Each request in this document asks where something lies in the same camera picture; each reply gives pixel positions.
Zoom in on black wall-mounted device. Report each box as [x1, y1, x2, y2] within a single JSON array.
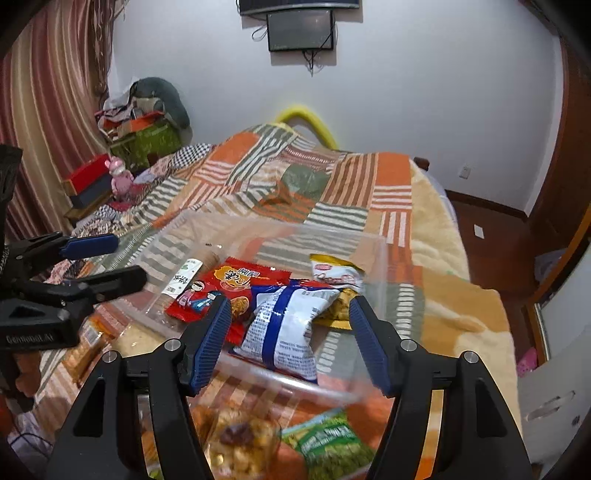
[[238, 0, 361, 17]]

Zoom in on clear cracker tube packet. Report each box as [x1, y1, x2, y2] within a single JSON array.
[[159, 247, 223, 315]]

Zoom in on striped red curtain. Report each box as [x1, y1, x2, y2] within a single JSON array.
[[0, 0, 116, 241]]

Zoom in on dark flat box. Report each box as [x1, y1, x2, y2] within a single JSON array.
[[69, 182, 114, 209]]

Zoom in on pink slipper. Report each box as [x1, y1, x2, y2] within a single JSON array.
[[516, 347, 539, 378]]

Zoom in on grey plush pillow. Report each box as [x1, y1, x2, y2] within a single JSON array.
[[131, 78, 191, 130]]

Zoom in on wooden wardrobe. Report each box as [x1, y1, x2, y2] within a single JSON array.
[[526, 37, 591, 301]]

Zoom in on blue and white snack packet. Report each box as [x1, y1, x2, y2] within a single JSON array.
[[229, 281, 342, 383]]

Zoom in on pink plush toy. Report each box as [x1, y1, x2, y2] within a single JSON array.
[[107, 156, 136, 200]]

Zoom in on red snack packet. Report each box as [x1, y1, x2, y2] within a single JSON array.
[[165, 257, 291, 347]]

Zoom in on black hanging cables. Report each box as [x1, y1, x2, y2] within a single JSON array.
[[302, 50, 325, 77]]

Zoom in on yellow fleece blanket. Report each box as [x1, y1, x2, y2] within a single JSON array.
[[406, 161, 525, 480]]

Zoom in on striped patchwork blanket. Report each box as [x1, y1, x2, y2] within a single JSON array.
[[28, 122, 467, 480]]

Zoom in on clear plastic container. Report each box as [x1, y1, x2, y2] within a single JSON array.
[[117, 211, 389, 408]]

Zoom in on yellow padded tube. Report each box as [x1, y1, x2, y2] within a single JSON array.
[[276, 107, 341, 149]]

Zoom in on orange snack packet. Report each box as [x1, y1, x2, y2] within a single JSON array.
[[62, 314, 122, 384]]

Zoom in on yellow snack packet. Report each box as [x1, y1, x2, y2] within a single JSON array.
[[308, 254, 365, 331]]

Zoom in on green snack packet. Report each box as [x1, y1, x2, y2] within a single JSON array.
[[281, 408, 378, 480]]

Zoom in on black wall monitor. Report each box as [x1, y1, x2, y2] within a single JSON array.
[[267, 9, 335, 52]]

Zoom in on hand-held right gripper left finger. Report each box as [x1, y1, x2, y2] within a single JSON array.
[[46, 294, 233, 480]]

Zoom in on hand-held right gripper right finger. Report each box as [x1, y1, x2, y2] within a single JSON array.
[[348, 295, 532, 480]]

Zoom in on pile of clothes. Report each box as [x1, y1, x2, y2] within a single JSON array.
[[95, 90, 164, 136]]

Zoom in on red box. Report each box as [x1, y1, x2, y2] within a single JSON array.
[[62, 154, 114, 195]]

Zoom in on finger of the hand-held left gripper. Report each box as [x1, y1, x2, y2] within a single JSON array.
[[7, 233, 119, 278], [14, 265, 147, 319]]

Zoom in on clear nut snack packet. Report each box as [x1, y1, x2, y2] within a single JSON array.
[[189, 404, 282, 480]]

